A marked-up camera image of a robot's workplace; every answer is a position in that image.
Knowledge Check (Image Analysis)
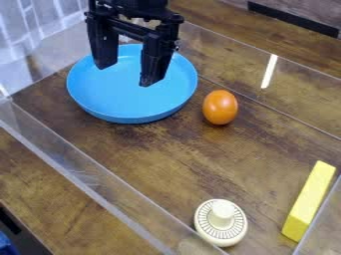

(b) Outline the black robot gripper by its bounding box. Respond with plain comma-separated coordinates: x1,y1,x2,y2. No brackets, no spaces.
86,0,183,87

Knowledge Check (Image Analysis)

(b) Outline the orange ball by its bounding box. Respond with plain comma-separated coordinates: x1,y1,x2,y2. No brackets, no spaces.
202,90,238,126

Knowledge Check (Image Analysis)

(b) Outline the blue round tray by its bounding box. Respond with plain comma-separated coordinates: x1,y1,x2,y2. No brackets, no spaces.
65,44,198,125

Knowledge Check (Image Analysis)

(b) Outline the black baseboard strip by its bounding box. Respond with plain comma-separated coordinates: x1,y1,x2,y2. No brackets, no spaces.
247,1,341,39

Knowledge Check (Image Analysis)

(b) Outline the yellow rectangular block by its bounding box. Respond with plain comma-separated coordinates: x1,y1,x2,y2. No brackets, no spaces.
281,160,336,242

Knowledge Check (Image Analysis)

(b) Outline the blue object at corner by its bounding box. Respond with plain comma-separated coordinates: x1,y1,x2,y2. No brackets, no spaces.
0,231,20,255

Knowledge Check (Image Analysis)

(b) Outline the clear acrylic enclosure wall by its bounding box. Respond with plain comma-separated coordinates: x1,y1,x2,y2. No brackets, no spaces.
0,97,229,255

